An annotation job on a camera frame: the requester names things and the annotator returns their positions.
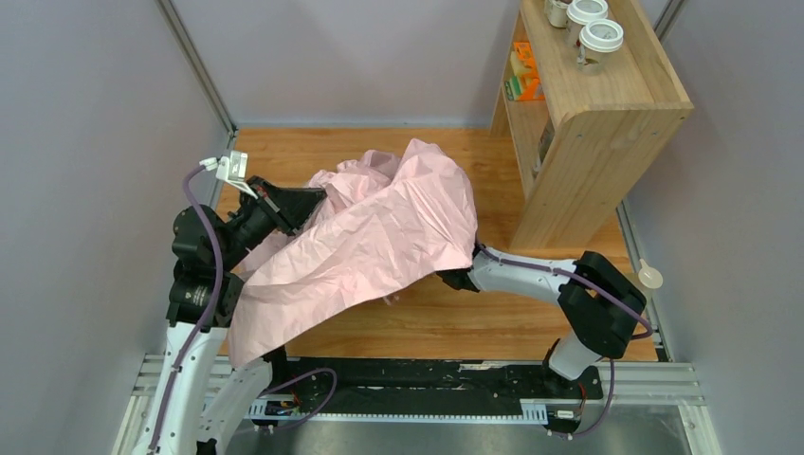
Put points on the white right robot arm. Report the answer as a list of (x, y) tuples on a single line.
[(604, 309)]

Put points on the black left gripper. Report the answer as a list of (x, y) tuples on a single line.
[(272, 205)]

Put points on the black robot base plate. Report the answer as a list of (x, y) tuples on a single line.
[(423, 390)]

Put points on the front white lidded cup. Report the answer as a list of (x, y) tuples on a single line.
[(598, 41)]

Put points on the green juice bottle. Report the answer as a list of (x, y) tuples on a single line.
[(646, 278)]

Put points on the orange box on shelf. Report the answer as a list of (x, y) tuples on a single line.
[(522, 81)]

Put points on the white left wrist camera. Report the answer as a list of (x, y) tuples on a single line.
[(232, 169)]

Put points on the white lidded cup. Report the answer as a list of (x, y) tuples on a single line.
[(556, 12), (580, 13), (598, 41)]

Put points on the aluminium frame rail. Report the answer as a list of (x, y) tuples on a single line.
[(654, 408)]

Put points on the back white lidded cup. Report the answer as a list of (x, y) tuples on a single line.
[(556, 12)]

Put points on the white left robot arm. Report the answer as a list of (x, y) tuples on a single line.
[(202, 301)]

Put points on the wooden shelf unit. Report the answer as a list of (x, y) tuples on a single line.
[(583, 147)]

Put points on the middle white lidded cup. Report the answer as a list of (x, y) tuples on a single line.
[(580, 13)]

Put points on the pink folding umbrella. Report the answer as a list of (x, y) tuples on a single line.
[(386, 222)]

